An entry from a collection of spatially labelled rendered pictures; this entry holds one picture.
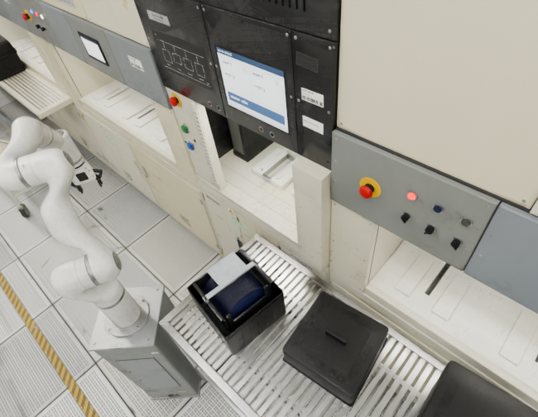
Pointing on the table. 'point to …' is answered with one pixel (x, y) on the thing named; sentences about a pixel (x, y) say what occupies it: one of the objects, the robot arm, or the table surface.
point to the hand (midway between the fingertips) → (91, 187)
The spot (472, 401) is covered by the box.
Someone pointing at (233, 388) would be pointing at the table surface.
